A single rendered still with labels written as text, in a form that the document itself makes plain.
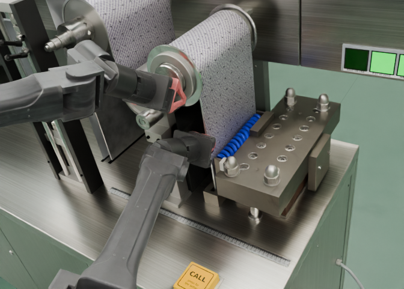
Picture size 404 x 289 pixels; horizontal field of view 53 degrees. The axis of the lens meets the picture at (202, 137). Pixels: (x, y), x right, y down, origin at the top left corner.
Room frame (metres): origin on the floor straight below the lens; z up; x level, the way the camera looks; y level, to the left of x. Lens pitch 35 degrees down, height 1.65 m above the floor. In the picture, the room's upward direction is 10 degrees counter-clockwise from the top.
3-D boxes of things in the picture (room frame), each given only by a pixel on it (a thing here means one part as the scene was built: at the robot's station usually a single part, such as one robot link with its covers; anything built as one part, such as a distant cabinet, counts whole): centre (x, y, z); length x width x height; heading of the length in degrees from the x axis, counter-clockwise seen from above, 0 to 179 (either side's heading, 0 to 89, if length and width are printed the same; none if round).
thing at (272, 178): (0.66, -0.14, 1.05); 0.04 x 0.04 x 0.04
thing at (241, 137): (0.84, -0.10, 1.03); 0.21 x 0.04 x 0.03; 141
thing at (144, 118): (0.76, 0.12, 1.18); 0.04 x 0.02 x 0.04; 51
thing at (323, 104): (0.90, -0.34, 1.05); 0.04 x 0.04 x 0.04
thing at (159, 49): (0.80, 0.04, 1.25); 0.15 x 0.01 x 0.15; 51
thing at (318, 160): (0.76, -0.28, 0.97); 0.10 x 0.03 x 0.11; 141
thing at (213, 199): (0.85, -0.09, 0.92); 0.28 x 0.04 x 0.04; 141
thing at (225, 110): (0.85, -0.08, 1.11); 0.23 x 0.01 x 0.18; 141
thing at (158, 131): (0.79, 0.09, 1.05); 0.06 x 0.05 x 0.31; 141
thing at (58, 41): (0.89, 0.29, 1.34); 0.06 x 0.03 x 0.03; 141
